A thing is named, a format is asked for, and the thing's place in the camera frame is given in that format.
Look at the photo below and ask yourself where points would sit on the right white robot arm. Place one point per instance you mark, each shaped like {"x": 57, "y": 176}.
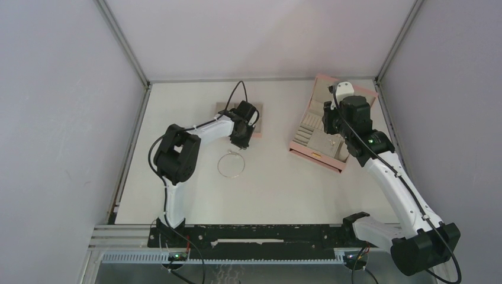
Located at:
{"x": 423, "y": 240}

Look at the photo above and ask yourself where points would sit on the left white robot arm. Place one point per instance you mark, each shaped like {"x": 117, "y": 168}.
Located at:
{"x": 173, "y": 156}

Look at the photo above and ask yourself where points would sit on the pink jewelry box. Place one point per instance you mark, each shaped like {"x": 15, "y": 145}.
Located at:
{"x": 316, "y": 138}

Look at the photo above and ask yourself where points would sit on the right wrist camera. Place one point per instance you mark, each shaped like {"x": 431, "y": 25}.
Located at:
{"x": 340, "y": 91}

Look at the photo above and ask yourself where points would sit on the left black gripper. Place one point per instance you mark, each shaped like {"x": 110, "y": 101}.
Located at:
{"x": 244, "y": 144}

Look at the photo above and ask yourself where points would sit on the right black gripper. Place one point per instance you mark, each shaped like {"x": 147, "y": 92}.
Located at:
{"x": 327, "y": 116}

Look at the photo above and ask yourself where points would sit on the white slotted cable duct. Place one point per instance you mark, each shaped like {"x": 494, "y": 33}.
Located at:
{"x": 152, "y": 257}

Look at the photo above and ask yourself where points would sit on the pink compartment tray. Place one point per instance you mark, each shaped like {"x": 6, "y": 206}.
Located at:
{"x": 222, "y": 108}

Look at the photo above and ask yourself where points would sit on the black mounting rail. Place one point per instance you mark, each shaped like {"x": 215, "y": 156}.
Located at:
{"x": 240, "y": 241}

